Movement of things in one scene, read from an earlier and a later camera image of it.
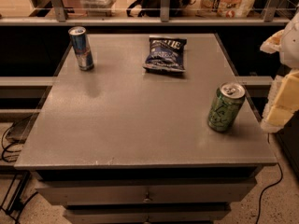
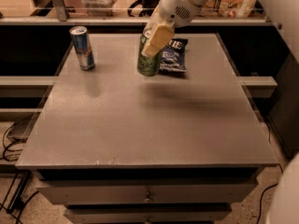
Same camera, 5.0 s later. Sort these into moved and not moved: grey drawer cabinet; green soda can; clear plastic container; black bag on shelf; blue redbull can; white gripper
Moved: white gripper; green soda can
Not moved: black bag on shelf; grey drawer cabinet; clear plastic container; blue redbull can
